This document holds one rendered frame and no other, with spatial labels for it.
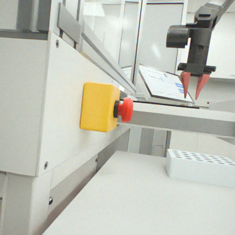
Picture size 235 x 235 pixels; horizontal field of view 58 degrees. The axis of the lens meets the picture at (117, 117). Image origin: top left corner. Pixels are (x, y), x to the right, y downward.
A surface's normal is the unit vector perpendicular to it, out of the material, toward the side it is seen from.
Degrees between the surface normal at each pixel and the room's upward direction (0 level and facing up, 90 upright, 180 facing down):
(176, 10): 90
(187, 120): 90
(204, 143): 90
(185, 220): 0
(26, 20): 90
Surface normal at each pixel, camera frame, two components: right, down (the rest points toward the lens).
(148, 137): -0.77, -0.05
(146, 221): 0.11, -0.99
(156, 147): 0.62, 0.11
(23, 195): -0.17, 0.04
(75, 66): 0.98, 0.11
